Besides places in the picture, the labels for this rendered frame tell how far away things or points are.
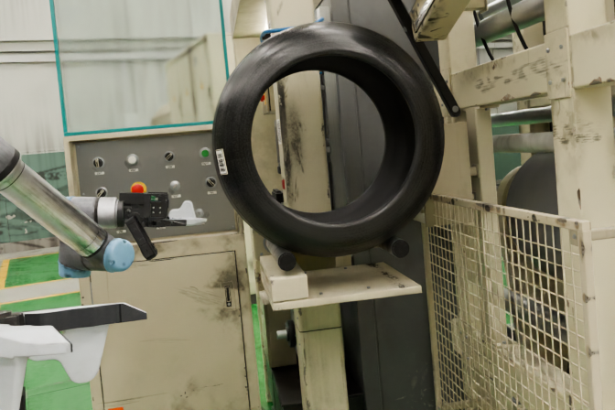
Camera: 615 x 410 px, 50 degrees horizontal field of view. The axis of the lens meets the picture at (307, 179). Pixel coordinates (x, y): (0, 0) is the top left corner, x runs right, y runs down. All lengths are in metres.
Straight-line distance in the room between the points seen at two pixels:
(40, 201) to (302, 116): 0.83
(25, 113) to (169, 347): 8.47
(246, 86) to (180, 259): 0.85
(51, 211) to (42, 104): 9.12
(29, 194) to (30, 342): 1.01
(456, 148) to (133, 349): 1.22
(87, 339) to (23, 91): 10.05
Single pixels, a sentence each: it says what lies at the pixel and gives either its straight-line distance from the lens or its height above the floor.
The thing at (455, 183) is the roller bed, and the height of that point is 1.02.
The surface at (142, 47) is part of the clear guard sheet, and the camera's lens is 2.26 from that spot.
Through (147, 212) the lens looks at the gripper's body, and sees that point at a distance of 1.62.
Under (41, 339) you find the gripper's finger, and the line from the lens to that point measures 0.43.
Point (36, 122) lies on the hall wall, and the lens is 10.53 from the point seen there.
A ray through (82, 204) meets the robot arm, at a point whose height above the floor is 1.08.
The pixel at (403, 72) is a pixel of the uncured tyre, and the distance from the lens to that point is 1.60.
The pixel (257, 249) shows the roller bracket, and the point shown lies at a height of 0.89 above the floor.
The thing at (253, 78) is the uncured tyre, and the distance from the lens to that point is 1.54.
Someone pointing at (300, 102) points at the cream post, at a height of 1.30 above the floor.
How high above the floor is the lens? 1.17
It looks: 3 degrees down
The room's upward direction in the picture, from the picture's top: 5 degrees counter-clockwise
